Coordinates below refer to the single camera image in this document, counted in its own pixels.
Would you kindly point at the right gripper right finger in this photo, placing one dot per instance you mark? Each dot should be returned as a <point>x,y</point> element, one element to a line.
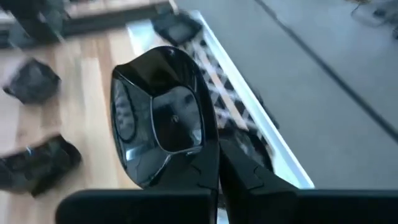
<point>242,177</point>

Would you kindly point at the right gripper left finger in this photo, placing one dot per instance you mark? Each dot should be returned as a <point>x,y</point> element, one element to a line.
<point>199,174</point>

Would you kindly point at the black glossy mini bowl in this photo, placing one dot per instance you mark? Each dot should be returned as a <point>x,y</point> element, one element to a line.
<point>32,81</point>
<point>155,124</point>
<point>37,165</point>

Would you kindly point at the small black square plate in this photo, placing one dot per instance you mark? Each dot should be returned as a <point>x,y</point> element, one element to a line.
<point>177,29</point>

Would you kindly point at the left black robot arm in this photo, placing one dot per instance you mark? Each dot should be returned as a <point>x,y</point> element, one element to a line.
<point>37,21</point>

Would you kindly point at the white lattice shelf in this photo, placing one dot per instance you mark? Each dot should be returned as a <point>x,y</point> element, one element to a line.
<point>287,165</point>

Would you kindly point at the black aluminium table frame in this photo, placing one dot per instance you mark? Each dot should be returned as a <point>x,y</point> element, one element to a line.
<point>109,21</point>

